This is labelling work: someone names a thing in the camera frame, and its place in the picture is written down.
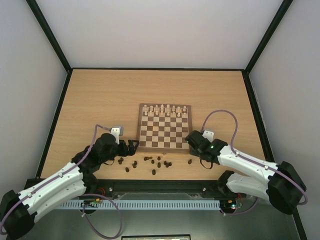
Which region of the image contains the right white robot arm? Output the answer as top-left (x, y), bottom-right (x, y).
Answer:
top-left (185, 130), bottom-right (307, 215)

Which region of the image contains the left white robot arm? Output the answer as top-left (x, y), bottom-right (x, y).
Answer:
top-left (0, 133), bottom-right (140, 240)

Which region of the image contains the wooden chess board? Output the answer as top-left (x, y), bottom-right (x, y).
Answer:
top-left (136, 103), bottom-right (193, 153)

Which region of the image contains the white chess queen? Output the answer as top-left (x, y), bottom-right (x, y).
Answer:
top-left (160, 104), bottom-right (165, 112)

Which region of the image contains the white chess king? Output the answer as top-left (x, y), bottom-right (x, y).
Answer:
top-left (166, 104), bottom-right (171, 112)

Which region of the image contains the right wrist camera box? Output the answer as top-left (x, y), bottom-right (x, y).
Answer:
top-left (202, 129), bottom-right (214, 142)

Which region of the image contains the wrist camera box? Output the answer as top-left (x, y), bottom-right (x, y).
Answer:
top-left (110, 126), bottom-right (124, 136)
top-left (202, 129), bottom-right (214, 142)

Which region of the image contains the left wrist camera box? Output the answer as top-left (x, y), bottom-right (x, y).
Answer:
top-left (110, 126), bottom-right (124, 136)

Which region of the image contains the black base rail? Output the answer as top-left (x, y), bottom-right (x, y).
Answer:
top-left (23, 178), bottom-right (291, 200)

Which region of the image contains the white slotted cable duct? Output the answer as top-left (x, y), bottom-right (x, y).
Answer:
top-left (57, 200), bottom-right (221, 211)

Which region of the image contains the black left frame post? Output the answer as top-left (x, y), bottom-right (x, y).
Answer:
top-left (26, 0), bottom-right (72, 73)

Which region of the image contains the black corner frame post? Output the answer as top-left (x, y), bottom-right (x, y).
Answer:
top-left (245, 0), bottom-right (293, 74)

